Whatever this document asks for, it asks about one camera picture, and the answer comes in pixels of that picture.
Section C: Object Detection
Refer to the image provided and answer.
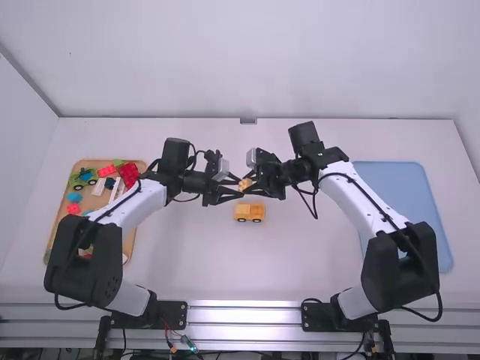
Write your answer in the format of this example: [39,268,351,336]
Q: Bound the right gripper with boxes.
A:
[242,148,288,200]

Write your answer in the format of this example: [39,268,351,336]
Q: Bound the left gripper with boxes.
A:
[202,148,245,208]

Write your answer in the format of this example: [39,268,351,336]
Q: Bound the yellow toy car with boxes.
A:
[232,202,266,225]

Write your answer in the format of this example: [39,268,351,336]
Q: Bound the silver rails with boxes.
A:
[0,299,480,353]

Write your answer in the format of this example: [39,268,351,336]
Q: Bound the blue mat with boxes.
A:
[351,160,455,275]

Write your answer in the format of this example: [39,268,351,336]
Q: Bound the tan tray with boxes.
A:
[42,158,148,266]

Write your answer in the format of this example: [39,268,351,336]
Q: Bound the green toy car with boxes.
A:
[68,167,99,191]

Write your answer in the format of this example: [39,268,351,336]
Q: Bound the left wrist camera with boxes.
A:
[215,157,231,182]

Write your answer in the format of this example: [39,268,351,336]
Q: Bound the black cable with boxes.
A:
[294,178,320,221]
[397,287,444,323]
[53,292,95,311]

